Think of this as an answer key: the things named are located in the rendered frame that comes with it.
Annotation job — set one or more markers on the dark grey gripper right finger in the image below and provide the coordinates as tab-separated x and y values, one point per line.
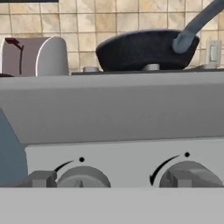
182	178

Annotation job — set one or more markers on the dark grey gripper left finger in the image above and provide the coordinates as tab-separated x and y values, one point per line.
43	178

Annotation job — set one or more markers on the grey round stove knob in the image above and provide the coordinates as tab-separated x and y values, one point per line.
186	165
84	176

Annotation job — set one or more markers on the blue cupboard front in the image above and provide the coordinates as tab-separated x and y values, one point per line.
11	154

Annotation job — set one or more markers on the grey stove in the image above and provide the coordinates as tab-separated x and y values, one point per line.
116	108

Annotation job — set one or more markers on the dark range hood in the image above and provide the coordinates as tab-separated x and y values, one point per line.
29	1

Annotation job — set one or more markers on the white wall socket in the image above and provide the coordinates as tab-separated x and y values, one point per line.
213	52

